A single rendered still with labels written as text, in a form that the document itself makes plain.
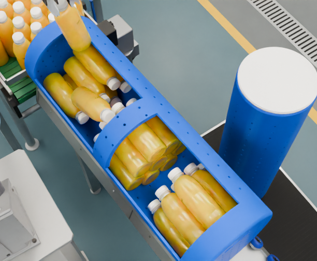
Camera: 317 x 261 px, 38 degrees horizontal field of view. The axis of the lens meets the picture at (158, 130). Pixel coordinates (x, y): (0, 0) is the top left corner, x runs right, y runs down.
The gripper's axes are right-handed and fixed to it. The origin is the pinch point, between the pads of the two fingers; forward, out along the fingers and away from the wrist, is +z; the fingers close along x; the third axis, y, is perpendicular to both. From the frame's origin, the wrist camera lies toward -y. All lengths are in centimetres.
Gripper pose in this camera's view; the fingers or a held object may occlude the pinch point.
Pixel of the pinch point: (61, 6)
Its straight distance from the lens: 133.6
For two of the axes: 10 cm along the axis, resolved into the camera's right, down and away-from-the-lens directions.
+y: 6.1, 6.8, -4.1
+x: 7.9, -5.4, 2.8
